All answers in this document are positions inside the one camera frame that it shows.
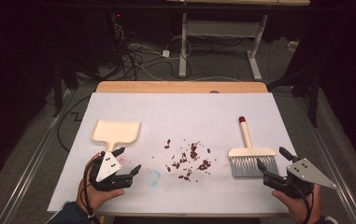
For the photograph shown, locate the right hand-held gripper black cable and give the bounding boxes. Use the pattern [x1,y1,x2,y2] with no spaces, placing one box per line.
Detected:
[291,179,313,224]

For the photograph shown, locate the small white box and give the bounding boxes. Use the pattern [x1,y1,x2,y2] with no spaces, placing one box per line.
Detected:
[287,40,301,52]

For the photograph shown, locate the white metal desk frame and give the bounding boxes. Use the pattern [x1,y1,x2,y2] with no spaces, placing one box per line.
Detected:
[165,0,311,81]

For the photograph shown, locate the white board table cover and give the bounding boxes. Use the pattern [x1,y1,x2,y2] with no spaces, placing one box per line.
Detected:
[47,91,298,216]

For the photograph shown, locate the cream hand brush grey bristles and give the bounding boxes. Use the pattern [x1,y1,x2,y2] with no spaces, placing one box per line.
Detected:
[228,116,280,178]

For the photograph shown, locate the person's right hand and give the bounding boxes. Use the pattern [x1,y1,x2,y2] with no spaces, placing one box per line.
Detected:
[271,183,322,224]

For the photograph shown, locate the left hand-held gripper black cable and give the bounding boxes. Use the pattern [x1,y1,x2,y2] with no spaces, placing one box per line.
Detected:
[81,155,103,224]

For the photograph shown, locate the black floor cable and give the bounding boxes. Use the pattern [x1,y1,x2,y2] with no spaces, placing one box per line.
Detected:
[56,94,92,153]

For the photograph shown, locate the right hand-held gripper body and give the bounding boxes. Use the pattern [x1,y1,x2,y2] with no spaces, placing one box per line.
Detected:
[263,158,337,200]

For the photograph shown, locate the red bean scraps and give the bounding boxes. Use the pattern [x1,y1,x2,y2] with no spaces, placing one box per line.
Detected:
[164,138,218,183]

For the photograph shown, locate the cream plastic dustpan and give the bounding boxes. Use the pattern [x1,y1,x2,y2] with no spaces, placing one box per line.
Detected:
[90,119,142,153]

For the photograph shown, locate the wooden table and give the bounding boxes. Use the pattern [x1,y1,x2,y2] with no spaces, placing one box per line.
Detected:
[95,80,295,218]

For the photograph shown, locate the black metal stand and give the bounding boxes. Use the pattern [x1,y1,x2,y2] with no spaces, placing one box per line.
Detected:
[267,66,320,129]
[51,60,64,119]

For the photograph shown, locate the metal floor rail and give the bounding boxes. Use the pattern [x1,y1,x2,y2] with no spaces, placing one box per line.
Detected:
[0,89,76,224]
[293,96,356,224]

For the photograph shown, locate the hand-held gripper black cable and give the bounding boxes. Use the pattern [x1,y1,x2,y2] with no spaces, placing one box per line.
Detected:
[291,179,313,224]
[81,155,103,224]

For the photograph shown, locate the person's left hand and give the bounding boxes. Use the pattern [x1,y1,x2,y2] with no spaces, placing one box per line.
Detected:
[76,152,126,214]

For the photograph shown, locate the tangle of black cables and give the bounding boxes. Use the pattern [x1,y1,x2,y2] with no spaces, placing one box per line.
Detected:
[111,12,193,82]

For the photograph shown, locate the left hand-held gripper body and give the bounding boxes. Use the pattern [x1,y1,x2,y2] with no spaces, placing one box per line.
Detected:
[86,150,135,191]

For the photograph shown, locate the white floor cable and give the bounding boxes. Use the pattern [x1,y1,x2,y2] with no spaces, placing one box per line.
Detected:
[127,42,244,83]

